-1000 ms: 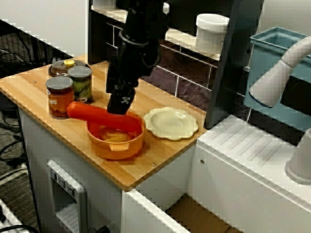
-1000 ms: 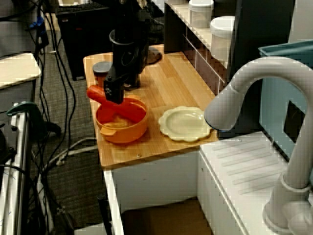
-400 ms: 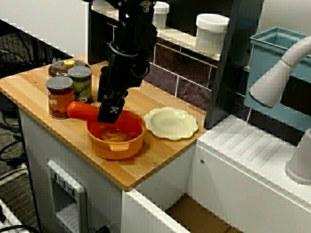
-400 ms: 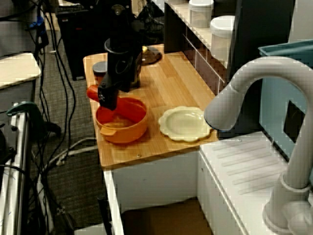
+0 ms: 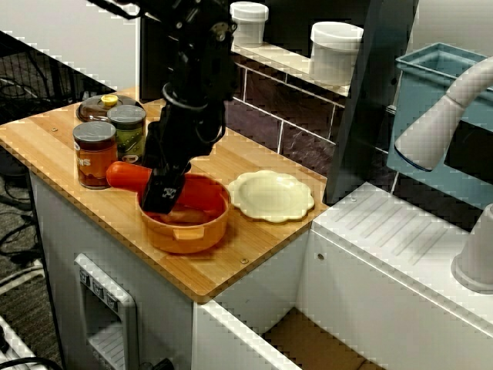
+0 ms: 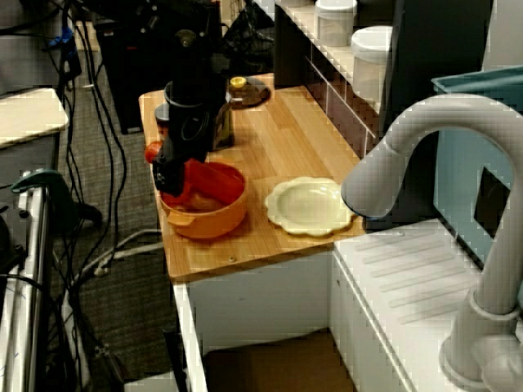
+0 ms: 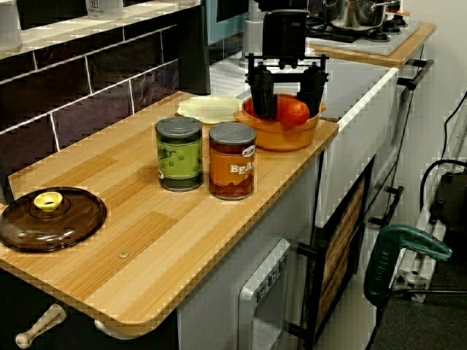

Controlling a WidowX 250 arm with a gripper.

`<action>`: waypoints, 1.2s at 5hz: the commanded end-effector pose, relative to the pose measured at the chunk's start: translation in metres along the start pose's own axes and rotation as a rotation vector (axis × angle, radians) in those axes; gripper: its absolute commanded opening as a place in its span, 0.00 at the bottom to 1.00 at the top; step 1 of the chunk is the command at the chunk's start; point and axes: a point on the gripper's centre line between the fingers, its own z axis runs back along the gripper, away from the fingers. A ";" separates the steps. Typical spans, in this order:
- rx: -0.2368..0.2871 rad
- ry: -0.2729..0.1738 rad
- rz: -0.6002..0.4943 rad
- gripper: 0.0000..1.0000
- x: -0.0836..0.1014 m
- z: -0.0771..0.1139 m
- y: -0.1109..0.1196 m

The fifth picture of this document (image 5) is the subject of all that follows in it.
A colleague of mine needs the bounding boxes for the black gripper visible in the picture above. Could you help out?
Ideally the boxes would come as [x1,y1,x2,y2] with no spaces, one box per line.
[140,103,227,216]

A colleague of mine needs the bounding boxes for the red orange plastic bowl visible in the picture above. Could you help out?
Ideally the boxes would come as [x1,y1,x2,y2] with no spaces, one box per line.
[106,160,225,212]

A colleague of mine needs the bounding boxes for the orange toy pot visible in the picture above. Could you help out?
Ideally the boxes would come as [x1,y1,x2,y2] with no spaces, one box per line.
[137,173,232,254]

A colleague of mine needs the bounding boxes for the green peas can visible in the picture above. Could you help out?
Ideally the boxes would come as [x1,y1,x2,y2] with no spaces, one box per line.
[106,104,148,167]

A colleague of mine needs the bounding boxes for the orange beans can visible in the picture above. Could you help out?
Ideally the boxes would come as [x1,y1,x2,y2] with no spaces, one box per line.
[72,122,119,190]

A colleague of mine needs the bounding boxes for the cream scalloped toy plate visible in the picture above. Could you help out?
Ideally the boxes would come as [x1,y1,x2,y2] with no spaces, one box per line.
[226,169,316,224]

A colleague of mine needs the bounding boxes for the brown lid with yellow knob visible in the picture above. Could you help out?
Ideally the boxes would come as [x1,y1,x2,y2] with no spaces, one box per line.
[75,94,139,124]

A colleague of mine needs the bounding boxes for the dark tiled backsplash panel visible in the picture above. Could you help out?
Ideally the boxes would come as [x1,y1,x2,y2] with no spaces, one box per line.
[139,0,397,193]

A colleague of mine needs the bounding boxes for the small white lidded canister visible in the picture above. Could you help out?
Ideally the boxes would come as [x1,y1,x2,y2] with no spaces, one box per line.
[230,1,270,49]

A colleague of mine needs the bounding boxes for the brown cardboard box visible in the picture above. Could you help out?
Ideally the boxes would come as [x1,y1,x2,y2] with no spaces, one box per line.
[265,308,386,370]

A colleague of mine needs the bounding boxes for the large white lidded canister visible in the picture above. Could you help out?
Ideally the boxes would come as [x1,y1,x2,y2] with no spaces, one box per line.
[309,21,365,88]

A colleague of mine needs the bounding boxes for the grey toy faucet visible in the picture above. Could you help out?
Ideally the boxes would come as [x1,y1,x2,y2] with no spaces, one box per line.
[394,55,493,296]

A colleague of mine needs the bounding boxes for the teal plastic bin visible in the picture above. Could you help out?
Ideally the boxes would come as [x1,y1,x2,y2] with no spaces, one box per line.
[386,42,493,193]

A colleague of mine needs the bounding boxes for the white cable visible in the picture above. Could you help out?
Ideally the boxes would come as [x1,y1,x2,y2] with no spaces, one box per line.
[0,258,45,296]

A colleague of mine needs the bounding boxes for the aluminium frame rail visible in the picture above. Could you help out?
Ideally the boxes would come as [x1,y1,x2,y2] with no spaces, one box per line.
[0,314,38,370]

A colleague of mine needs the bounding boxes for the dark grey upright post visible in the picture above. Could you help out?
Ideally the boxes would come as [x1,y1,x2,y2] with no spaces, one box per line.
[323,0,421,205]

